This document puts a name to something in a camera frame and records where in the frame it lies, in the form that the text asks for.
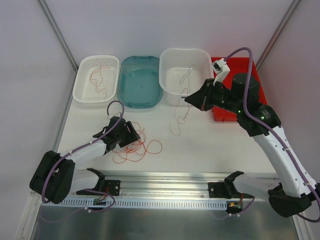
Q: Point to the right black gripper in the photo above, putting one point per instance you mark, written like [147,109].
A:
[207,93]

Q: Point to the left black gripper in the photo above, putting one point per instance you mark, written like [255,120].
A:
[127,135]

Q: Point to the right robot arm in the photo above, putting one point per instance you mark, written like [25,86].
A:
[294,190]

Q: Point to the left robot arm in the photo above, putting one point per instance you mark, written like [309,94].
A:
[59,174]

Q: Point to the white plastic tub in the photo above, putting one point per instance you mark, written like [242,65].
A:
[182,71]

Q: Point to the red plastic tray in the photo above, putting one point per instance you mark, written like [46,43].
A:
[237,65]

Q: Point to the teal transparent plastic bin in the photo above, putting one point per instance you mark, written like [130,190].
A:
[138,83]

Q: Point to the white perforated basket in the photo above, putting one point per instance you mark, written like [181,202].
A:
[96,80]

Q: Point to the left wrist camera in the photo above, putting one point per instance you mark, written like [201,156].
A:
[115,117]

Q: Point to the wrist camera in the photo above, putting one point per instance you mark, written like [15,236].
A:
[221,70]
[115,117]

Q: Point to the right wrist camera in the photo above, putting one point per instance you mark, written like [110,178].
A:
[221,70]

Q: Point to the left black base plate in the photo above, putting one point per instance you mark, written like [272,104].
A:
[111,187]

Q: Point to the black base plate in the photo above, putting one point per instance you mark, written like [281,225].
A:
[111,187]
[218,190]

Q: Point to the white slotted cable duct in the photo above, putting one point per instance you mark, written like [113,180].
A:
[140,203]

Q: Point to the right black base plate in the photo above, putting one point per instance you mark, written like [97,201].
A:
[218,190]

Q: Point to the aluminium mounting rail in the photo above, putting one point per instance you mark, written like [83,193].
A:
[163,184]

